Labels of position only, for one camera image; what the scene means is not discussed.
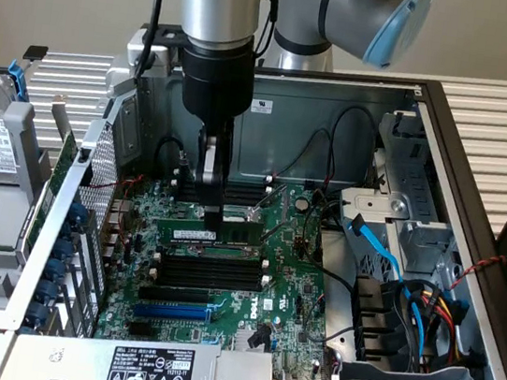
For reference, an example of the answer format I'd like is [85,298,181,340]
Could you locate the black RAM slot white latches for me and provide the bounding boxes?
[170,163,276,194]
[148,256,270,302]
[152,242,272,284]
[168,173,275,206]

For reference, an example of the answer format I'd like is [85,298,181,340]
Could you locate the green Dell motherboard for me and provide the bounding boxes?
[93,159,353,376]

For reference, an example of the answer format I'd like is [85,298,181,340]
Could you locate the silver power supply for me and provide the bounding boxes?
[0,311,282,380]

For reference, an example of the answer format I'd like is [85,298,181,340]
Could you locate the red black twisted wire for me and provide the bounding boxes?
[77,164,149,198]
[448,248,507,298]

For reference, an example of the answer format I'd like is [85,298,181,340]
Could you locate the open grey PC case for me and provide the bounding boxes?
[0,25,507,380]

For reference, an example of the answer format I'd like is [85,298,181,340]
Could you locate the blue expansion slot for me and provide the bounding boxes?
[130,294,213,330]

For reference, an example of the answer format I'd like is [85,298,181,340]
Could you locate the coloured power wire bundle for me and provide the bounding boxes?
[394,275,473,368]

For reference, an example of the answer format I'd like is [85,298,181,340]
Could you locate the black table end cap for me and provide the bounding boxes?
[21,41,51,64]

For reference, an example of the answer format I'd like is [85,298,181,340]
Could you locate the blue card retention clip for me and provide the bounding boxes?
[40,256,70,286]
[65,200,88,227]
[33,276,63,305]
[23,300,51,328]
[50,236,79,266]

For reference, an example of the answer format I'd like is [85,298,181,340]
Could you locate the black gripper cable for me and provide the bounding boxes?
[251,0,282,68]

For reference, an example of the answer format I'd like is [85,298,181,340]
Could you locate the thin black wire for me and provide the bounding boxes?
[321,101,384,197]
[277,122,339,186]
[151,133,192,177]

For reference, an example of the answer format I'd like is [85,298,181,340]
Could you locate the green graphics card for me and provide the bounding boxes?
[19,92,89,269]

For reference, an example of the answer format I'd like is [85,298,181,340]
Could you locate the long black expansion slot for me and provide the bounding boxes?
[136,279,212,311]

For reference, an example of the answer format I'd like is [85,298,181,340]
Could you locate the silver disk bay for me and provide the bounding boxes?
[328,102,480,295]

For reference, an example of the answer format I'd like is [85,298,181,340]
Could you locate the silver chipset heatsink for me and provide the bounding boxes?
[230,327,276,358]

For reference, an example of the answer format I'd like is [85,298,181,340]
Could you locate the grey parts rack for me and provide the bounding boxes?
[0,96,87,314]

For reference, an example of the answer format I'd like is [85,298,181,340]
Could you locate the blue SATA wire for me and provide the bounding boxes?
[332,212,444,362]

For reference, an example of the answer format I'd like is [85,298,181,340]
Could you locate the short black expansion slot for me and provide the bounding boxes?
[124,320,156,341]

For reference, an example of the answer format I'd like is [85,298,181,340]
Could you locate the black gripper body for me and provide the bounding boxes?
[170,40,261,139]

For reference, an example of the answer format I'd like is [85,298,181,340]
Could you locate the thick black wire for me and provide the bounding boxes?
[292,190,372,297]

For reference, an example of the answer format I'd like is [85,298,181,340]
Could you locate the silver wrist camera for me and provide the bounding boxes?
[123,26,173,74]

